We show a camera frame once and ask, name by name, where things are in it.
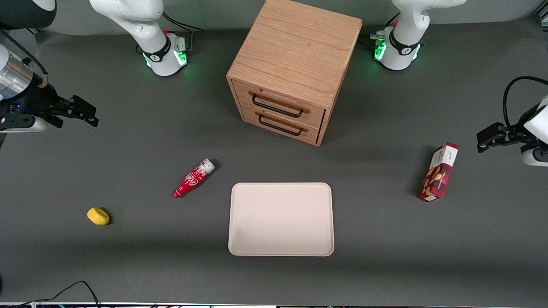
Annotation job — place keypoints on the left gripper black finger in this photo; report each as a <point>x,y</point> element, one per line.
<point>492,134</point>

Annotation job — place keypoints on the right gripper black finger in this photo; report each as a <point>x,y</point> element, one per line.
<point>81,109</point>

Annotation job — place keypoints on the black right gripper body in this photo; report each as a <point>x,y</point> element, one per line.
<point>37,101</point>

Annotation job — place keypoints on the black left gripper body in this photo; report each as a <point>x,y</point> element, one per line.
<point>513,133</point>

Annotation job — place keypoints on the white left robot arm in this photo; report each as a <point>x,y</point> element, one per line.
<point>406,25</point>

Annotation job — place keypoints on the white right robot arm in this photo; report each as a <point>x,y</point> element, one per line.
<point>128,17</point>

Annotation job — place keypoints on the red coke bottle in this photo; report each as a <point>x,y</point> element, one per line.
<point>192,179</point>

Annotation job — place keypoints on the beige rectangular tray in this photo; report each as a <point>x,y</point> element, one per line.
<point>280,218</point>

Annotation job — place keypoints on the red plaid cookie box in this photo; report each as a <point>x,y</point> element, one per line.
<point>439,173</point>

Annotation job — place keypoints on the yellow oval lemon toy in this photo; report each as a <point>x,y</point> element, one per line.
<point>98,216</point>

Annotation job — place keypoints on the wooden drawer front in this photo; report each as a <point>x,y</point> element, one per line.
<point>244,92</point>
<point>250,116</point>

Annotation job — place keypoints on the brown wooden board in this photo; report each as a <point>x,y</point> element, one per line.
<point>295,47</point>

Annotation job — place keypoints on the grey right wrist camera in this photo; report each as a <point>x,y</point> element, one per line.
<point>25,125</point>

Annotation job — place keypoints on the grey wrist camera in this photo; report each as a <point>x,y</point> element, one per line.
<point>25,125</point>
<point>535,159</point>

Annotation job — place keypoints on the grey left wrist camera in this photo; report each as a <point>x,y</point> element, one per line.
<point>535,159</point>

